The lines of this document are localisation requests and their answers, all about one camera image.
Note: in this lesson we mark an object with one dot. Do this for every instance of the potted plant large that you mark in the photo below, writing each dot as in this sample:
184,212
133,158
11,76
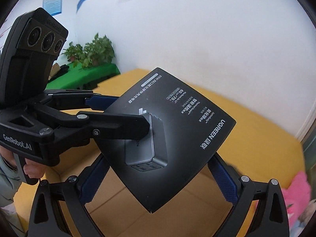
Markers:
97,52

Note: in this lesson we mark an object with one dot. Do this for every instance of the small cardboard box on table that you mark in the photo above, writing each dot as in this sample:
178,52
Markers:
54,70

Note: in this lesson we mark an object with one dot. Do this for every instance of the blue wall poster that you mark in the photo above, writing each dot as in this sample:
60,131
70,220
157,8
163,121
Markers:
53,7

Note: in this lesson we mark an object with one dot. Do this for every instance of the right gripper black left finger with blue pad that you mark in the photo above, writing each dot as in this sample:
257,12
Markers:
47,218

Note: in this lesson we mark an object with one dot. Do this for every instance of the brown cardboard tray box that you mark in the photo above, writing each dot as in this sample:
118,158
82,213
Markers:
155,159

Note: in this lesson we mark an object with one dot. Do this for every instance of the black UGREEN charger box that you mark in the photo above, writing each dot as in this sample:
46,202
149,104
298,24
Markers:
186,130

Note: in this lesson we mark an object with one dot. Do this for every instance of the pink plush toy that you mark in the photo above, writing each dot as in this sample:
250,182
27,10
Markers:
297,197

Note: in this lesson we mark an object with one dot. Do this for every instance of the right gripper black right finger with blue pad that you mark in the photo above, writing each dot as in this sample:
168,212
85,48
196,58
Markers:
270,217

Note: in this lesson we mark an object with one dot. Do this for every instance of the green covered side table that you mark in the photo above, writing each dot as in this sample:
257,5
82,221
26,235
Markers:
78,77

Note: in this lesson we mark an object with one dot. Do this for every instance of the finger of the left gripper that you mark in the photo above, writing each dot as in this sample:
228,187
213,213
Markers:
86,125
69,99

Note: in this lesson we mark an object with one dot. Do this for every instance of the person's left hand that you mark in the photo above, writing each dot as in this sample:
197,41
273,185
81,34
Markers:
31,168

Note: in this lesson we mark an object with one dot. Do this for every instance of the potted plant small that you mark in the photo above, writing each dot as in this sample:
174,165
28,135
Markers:
73,52

